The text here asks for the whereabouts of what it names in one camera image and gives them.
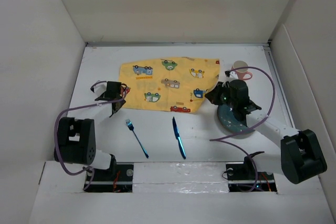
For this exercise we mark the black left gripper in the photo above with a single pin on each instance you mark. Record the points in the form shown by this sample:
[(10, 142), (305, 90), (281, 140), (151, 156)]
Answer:
[(122, 103)]

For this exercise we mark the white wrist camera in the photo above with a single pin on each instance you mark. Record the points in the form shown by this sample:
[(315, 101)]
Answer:
[(231, 75), (99, 87)]

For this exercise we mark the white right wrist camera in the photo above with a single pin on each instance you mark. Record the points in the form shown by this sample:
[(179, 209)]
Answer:
[(231, 75)]

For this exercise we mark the yellow vehicle print cloth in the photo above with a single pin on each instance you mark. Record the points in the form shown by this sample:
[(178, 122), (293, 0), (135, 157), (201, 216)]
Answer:
[(176, 84)]

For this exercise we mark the pink ceramic mug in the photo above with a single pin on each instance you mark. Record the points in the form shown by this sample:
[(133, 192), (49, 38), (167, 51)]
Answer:
[(240, 70)]

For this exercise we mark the blue metal knife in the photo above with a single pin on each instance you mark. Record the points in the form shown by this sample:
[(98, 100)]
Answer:
[(177, 136)]

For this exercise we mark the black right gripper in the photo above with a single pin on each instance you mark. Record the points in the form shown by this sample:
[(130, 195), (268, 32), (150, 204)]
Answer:
[(212, 95)]

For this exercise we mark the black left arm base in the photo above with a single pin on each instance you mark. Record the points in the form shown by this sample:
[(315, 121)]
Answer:
[(118, 181)]

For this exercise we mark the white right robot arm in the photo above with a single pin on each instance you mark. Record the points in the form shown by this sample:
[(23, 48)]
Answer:
[(301, 156)]

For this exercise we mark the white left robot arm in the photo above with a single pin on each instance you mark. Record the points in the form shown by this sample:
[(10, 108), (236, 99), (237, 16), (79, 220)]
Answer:
[(75, 139)]

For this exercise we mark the blue metal fork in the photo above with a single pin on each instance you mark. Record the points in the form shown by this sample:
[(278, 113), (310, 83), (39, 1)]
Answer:
[(131, 128)]

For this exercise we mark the dark teal ceramic plate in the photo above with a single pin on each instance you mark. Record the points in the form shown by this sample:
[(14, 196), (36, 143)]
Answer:
[(229, 122)]

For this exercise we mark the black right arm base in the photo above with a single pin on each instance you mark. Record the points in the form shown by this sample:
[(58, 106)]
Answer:
[(241, 178)]

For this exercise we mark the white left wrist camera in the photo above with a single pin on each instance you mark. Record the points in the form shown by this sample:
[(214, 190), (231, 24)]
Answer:
[(99, 87)]

